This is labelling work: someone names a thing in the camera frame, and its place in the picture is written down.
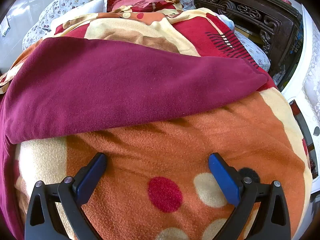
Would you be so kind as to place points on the dark carved wooden headboard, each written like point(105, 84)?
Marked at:
point(250, 12)

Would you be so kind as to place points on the white ornate furniture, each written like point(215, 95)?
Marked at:
point(307, 80)

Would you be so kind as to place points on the maroon knit sweater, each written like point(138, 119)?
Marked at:
point(120, 92)

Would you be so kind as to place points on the white pillow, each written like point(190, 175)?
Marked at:
point(87, 8)

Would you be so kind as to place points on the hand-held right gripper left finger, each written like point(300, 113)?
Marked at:
point(90, 178)

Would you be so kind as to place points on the red ruffled pillow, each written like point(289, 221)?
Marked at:
point(140, 0)

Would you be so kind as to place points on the orange red printed blanket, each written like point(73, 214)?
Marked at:
point(180, 142)

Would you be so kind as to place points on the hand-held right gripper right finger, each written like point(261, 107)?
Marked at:
point(225, 181)

